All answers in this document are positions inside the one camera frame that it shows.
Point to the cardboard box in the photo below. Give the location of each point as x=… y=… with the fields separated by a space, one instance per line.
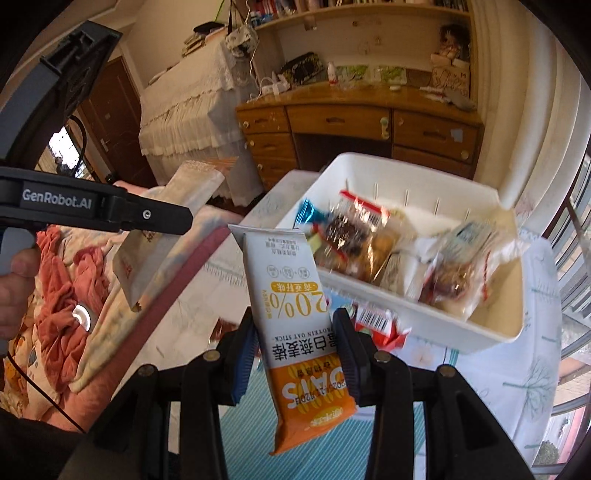
x=450 y=74

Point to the brown haired doll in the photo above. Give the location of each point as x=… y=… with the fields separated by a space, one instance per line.
x=454 y=40

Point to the black hat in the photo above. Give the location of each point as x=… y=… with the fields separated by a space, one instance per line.
x=210 y=28

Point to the beige paper snack packet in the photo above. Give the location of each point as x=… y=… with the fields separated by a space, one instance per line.
x=152 y=258

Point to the metal window grille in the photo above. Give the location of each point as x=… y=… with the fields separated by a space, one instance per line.
x=577 y=221

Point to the dark brown foil candy packet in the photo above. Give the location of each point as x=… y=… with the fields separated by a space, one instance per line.
x=346 y=235

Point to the wooden desk with drawers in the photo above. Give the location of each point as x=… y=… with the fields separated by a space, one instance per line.
x=337 y=120

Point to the patterned cloth bag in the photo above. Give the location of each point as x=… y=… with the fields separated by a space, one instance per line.
x=241 y=39

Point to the green printed card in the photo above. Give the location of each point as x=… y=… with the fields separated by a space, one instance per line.
x=391 y=76
x=354 y=74

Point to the pastel fleece blanket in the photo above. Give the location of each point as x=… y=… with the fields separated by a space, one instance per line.
x=120 y=341

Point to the cream curtain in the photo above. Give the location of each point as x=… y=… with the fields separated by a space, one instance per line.
x=521 y=115

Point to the orange white oat bar packet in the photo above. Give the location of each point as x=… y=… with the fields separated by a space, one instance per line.
x=291 y=286

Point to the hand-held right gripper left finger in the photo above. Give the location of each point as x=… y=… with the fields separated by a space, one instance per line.
x=244 y=369

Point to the wooden bookshelf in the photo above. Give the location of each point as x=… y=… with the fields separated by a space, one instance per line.
x=369 y=13

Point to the row of books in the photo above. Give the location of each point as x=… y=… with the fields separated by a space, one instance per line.
x=277 y=7

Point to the grey cloth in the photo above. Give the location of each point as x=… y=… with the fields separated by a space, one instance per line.
x=461 y=100

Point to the dark patterned pouch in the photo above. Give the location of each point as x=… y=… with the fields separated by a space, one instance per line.
x=302 y=69

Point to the white lace cover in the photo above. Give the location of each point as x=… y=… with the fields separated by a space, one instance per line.
x=184 y=106

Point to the small white bottle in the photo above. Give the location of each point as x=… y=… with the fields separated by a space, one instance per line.
x=332 y=74

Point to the blue candy wrapper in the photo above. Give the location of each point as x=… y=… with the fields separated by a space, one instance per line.
x=311 y=214

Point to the coral pink blanket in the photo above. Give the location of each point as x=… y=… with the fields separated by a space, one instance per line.
x=60 y=286

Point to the person's left hand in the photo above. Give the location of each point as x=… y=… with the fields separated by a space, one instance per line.
x=16 y=300

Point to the person's dark clothing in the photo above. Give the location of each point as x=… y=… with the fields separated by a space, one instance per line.
x=32 y=447

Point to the white power strip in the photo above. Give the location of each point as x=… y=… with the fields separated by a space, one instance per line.
x=274 y=86

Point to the blue label yellow puffs packet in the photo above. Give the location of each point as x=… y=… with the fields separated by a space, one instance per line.
x=466 y=237

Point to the dark wooden door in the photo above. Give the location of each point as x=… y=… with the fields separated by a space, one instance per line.
x=120 y=115

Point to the blue red biscuit packet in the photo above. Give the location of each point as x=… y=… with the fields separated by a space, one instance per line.
x=376 y=318

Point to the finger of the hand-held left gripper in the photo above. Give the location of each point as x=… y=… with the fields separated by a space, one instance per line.
x=157 y=214

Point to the white plastic bin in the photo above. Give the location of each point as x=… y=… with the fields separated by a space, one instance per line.
x=461 y=327

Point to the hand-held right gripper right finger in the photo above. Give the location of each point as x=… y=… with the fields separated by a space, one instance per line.
x=348 y=360

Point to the stack of books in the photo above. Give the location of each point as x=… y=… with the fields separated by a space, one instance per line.
x=203 y=46

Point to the tree printed tablecloth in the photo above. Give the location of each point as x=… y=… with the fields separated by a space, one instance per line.
x=521 y=383

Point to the white red printed snack packet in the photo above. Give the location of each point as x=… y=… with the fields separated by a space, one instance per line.
x=455 y=281

